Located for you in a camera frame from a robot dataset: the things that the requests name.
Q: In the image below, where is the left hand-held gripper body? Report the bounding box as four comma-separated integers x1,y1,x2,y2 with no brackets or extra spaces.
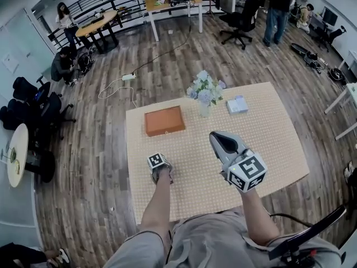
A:
147,152,175,185

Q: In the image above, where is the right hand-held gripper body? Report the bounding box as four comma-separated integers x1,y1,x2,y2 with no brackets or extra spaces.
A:
209,130,268,194

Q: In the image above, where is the white bar of soap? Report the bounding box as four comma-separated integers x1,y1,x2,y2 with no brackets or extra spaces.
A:
225,94,249,115

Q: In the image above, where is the person's right forearm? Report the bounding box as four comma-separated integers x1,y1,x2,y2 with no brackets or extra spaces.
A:
240,188,281,247

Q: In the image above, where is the person's left forearm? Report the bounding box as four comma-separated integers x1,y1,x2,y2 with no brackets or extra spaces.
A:
138,168,174,236

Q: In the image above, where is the black head rig bar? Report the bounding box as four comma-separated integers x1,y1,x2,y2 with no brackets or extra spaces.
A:
268,205,348,268

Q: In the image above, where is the orange flat box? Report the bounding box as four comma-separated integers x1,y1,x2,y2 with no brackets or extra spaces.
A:
144,106,186,137

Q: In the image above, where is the beige dotted tablecloth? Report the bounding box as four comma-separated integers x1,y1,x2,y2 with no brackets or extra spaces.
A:
125,82,311,225

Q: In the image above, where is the clear glass vase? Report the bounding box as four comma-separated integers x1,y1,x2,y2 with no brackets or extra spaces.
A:
198,101,212,118

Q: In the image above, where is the person's grey clothing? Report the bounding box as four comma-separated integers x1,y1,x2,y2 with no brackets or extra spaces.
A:
102,207,342,268

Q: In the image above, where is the pale blue flower bouquet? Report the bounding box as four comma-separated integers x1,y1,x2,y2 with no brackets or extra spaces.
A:
186,70,227,108

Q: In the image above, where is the black wheeled floor equipment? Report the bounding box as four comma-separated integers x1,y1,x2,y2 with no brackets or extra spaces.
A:
76,46,98,75

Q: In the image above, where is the black office chair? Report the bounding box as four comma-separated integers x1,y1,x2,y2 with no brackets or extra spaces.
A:
0,76,76,148
316,25,347,53
218,0,262,51

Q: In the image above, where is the small round white table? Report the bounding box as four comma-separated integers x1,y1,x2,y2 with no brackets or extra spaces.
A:
6,122,56,189

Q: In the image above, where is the round wooden table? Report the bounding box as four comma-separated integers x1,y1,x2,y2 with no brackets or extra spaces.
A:
75,9,119,55

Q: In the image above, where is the rectangular wooden desk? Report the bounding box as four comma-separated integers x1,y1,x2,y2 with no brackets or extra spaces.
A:
144,0,204,42

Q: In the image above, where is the black metal railing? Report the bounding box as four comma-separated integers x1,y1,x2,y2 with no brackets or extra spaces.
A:
47,0,221,50

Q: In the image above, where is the black computer monitor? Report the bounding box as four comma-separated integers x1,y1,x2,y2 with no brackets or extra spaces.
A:
321,6,339,27

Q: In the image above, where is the black thin cable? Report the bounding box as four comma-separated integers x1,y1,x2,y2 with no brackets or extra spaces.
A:
269,213,313,228

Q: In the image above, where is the white floor cable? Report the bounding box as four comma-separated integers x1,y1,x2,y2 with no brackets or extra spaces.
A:
97,79,139,109

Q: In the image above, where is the black floor cable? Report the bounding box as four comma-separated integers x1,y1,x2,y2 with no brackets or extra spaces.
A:
131,0,196,76

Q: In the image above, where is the white metal frame table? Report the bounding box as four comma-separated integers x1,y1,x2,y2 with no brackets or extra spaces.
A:
324,82,357,141

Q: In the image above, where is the black equipment with cables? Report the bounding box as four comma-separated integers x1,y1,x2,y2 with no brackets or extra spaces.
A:
291,42,348,85

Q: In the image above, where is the white wall paper sheet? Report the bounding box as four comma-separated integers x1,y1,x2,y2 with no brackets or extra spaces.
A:
2,54,20,74

